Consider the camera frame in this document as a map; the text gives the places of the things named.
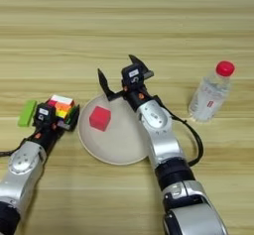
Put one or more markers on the red cube block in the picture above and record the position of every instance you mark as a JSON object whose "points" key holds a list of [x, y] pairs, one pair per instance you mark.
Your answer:
{"points": [[99, 118]]}

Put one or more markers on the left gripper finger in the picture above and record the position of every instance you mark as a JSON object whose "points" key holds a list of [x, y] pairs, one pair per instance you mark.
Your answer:
{"points": [[74, 117], [34, 119]]}

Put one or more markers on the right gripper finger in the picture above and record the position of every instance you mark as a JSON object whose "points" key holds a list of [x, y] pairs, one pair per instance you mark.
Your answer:
{"points": [[139, 62], [105, 84]]}

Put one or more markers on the right gripper labelled black box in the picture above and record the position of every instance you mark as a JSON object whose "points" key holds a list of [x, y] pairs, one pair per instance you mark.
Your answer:
{"points": [[133, 73]]}

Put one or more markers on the left gripper labelled black box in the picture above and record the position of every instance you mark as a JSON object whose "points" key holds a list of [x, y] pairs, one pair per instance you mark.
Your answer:
{"points": [[44, 112]]}

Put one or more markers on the round beige plate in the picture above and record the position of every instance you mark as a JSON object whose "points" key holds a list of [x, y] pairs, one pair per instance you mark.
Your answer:
{"points": [[115, 144]]}

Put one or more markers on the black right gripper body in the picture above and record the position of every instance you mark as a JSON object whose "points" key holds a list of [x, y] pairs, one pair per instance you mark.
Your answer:
{"points": [[139, 95]]}

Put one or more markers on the multicoloured puzzle cube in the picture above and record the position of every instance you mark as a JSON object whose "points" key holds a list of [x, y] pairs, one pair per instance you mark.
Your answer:
{"points": [[63, 108]]}

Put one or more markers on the green rectangular block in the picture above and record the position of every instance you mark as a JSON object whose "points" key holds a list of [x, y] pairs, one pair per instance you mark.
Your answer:
{"points": [[27, 113]]}

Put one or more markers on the clear bottle with red cap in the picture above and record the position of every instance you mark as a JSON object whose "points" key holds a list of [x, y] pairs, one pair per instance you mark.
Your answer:
{"points": [[210, 95]]}

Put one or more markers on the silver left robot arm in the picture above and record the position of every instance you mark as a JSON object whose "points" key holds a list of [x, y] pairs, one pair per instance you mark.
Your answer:
{"points": [[21, 173]]}

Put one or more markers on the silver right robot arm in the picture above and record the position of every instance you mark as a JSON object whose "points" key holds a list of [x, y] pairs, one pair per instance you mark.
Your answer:
{"points": [[160, 136]]}

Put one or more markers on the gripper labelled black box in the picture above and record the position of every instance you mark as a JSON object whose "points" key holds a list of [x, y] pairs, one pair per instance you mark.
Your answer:
{"points": [[44, 112], [133, 73]]}

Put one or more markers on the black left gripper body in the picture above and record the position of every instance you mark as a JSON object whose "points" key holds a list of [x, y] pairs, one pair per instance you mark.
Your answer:
{"points": [[46, 133]]}

